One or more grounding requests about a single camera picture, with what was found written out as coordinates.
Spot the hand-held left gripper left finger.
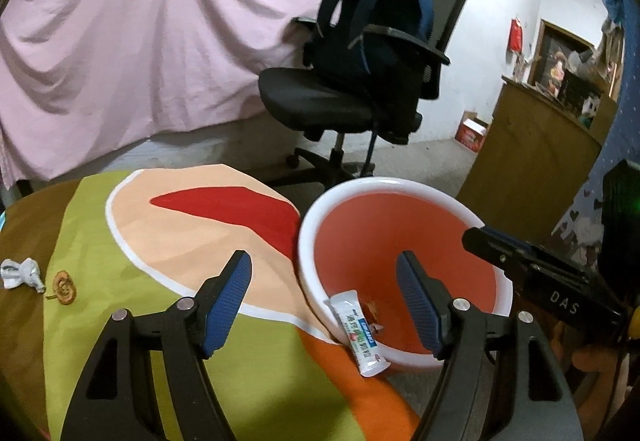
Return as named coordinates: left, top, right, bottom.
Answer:
left=60, top=250, right=253, bottom=441

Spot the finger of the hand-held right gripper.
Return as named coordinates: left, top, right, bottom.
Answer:
left=462, top=225, right=551, bottom=274

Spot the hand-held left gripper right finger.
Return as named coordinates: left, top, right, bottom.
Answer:
left=396, top=249, right=584, bottom=441

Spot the small pink wrapper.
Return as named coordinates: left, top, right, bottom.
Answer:
left=366, top=302, right=387, bottom=335

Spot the white toothpaste tube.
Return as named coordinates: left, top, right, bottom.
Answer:
left=325, top=290, right=390, bottom=378

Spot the red and white plastic basin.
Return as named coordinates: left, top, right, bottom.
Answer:
left=297, top=177, right=514, bottom=375

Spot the person's right hand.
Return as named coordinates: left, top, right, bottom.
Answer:
left=571, top=345, right=627, bottom=384

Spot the heart print cloth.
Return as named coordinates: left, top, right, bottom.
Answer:
left=549, top=131, right=610, bottom=269

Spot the wooden cabinet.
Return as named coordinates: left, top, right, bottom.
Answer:
left=456, top=76, right=619, bottom=243

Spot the colourful printed blanket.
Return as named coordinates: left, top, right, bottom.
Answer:
left=0, top=163, right=422, bottom=441

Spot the red cardboard box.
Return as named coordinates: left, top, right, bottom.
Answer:
left=453, top=111, right=489, bottom=153

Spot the brown spiral scrap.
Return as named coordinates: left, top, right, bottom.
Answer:
left=46, top=271, right=78, bottom=307

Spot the framed picture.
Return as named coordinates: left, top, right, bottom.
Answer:
left=532, top=19, right=597, bottom=94

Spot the white crumpled wrapper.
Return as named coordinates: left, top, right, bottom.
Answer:
left=0, top=258, right=47, bottom=295

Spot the black office chair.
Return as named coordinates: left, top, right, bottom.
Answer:
left=258, top=0, right=477, bottom=186

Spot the dark blue backpack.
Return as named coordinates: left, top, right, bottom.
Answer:
left=302, top=0, right=434, bottom=138

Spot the pink hanging sheet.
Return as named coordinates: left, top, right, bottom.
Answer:
left=0, top=0, right=409, bottom=182

